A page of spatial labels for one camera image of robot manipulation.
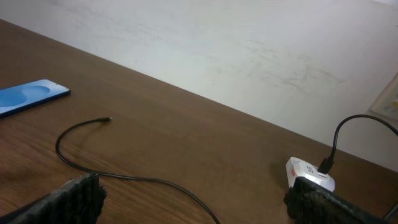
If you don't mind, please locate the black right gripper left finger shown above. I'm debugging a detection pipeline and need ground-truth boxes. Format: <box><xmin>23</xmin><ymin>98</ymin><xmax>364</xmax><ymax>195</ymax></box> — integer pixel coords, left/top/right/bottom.
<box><xmin>1</xmin><ymin>174</ymin><xmax>106</xmax><ymax>224</ymax></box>

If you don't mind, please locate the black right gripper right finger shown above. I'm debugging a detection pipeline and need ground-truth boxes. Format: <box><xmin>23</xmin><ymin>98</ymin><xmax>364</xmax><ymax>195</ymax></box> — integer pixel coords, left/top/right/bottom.
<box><xmin>284</xmin><ymin>177</ymin><xmax>389</xmax><ymax>224</ymax></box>

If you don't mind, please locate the black charging cable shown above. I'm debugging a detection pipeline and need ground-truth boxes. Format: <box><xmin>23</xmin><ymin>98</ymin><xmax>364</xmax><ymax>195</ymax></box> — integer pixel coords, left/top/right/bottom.
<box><xmin>55</xmin><ymin>114</ymin><xmax>398</xmax><ymax>224</ymax></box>

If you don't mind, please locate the blue smartphone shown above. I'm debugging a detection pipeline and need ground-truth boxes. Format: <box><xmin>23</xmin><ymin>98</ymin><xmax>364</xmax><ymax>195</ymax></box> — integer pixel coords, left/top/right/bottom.
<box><xmin>1</xmin><ymin>79</ymin><xmax>71</xmax><ymax>118</ymax></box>

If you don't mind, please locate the white power strip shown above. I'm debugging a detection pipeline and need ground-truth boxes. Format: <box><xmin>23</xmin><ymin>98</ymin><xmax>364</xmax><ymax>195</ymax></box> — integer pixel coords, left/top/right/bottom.
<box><xmin>285</xmin><ymin>157</ymin><xmax>335</xmax><ymax>192</ymax></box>

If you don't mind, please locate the paper sheet on wall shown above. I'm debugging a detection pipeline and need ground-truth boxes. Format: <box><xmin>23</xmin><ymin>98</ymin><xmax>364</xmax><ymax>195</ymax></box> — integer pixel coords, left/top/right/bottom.
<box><xmin>371</xmin><ymin>75</ymin><xmax>397</xmax><ymax>121</ymax></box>

